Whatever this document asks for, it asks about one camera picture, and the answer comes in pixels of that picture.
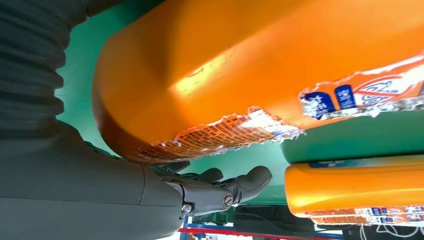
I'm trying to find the blue red storage rack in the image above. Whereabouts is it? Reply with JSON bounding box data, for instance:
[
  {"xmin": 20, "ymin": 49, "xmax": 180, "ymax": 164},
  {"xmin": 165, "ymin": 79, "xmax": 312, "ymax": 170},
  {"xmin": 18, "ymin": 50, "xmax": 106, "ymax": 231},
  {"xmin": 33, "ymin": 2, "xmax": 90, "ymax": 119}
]
[{"xmin": 178, "ymin": 216, "xmax": 344, "ymax": 240}]

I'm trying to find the black rectangular panel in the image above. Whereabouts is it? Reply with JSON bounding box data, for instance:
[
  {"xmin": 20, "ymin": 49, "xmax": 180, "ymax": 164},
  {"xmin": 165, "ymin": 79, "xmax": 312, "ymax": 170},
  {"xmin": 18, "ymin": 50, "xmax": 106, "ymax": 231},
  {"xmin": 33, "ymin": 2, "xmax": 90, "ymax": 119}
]
[{"xmin": 342, "ymin": 225, "xmax": 424, "ymax": 240}]

